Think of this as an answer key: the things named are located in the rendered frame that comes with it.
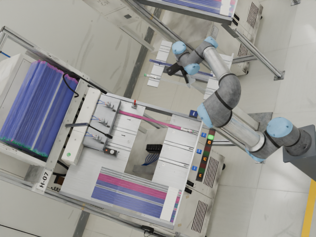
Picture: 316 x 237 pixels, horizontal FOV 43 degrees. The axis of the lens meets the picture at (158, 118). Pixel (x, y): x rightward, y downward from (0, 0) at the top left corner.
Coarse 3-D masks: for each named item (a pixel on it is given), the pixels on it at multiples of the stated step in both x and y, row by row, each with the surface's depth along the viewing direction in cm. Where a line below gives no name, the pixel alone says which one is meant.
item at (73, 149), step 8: (88, 96) 252; (96, 96) 251; (88, 104) 250; (96, 104) 251; (80, 112) 248; (88, 112) 248; (80, 120) 246; (88, 120) 246; (80, 128) 244; (72, 136) 243; (80, 136) 243; (72, 144) 241; (80, 144) 241; (64, 152) 239; (72, 152) 239; (80, 152) 246; (64, 160) 240; (72, 160) 238
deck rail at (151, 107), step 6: (114, 96) 258; (120, 96) 258; (132, 102) 257; (138, 102) 257; (150, 108) 257; (156, 108) 255; (162, 108) 255; (168, 114) 257; (174, 114) 254; (180, 114) 253; (186, 114) 253; (198, 120) 251
